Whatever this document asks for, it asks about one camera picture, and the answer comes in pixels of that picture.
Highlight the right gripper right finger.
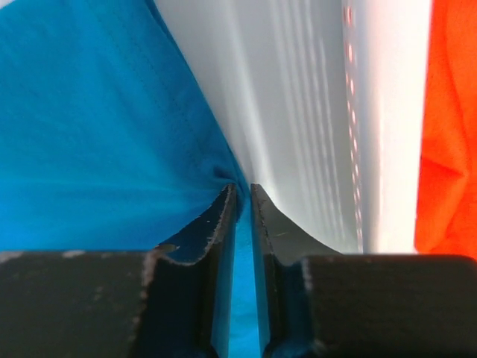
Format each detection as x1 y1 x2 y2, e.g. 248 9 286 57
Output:
250 184 476 357

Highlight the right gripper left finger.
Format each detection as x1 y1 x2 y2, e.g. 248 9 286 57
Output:
1 184 237 357

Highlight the blue t shirt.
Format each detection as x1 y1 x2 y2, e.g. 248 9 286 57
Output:
1 1 260 357

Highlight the orange t shirt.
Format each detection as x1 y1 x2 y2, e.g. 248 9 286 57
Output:
414 1 476 257

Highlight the white plastic basket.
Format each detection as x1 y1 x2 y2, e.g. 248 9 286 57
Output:
156 1 432 254

